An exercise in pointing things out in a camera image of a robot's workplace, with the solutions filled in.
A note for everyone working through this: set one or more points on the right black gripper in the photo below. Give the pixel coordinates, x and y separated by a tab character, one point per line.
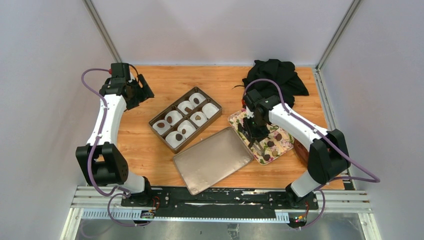
255	135

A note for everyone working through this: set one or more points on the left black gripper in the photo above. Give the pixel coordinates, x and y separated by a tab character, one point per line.
141	97

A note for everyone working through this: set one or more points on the brown rectangular chocolate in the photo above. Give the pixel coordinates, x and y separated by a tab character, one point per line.
188	109

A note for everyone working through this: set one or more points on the dark round chocolate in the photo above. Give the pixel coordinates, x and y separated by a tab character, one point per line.
178	137

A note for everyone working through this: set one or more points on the metallic box lid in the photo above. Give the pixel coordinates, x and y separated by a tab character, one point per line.
211	160

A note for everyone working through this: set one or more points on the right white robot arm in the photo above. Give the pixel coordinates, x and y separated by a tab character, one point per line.
326	149

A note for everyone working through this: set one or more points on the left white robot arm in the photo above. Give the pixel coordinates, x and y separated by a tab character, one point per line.
102	164

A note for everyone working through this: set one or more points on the brown compartment chocolate box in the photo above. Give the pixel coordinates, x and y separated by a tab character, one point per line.
173	106

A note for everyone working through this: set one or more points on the floral rectangular tray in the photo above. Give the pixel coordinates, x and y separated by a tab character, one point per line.
275	145

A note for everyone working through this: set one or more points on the white paper cup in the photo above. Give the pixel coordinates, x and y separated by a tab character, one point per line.
201	122
188	126
161	131
176	117
171	139
181	106
209	110
197	95

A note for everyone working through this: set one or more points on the brown cloth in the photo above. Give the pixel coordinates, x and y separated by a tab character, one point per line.
301	152

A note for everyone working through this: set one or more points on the black cloth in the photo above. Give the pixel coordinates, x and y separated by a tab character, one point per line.
283	73

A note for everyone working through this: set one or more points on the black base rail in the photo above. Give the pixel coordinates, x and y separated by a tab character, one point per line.
224	203

